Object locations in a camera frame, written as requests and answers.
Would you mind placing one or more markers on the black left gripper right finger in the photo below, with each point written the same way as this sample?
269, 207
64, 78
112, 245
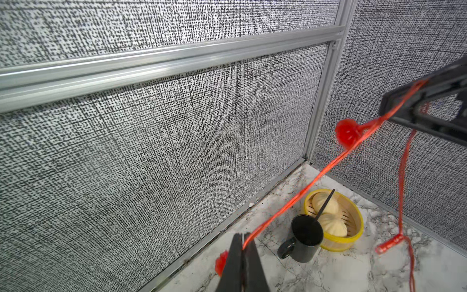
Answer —
254, 279

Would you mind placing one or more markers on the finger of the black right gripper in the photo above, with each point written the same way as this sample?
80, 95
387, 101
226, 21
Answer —
439, 107

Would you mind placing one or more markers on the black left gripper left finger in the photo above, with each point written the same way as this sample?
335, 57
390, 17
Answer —
231, 279

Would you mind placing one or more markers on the red string lights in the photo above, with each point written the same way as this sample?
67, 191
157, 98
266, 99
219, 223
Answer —
351, 135

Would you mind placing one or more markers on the black metal mug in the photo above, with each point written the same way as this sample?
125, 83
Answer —
304, 239

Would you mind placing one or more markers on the black stirring stick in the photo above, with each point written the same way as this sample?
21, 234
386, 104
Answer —
321, 210

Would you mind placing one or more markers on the right white steamed bun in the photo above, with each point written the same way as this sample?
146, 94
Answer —
333, 225

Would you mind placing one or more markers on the white steamed bun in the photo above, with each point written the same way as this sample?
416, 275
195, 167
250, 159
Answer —
333, 225
332, 206

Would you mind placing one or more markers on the left white steamed bun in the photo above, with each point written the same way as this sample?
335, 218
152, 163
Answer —
332, 206

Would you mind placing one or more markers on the yellow bamboo steamer basket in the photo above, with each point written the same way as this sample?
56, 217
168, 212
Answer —
349, 213

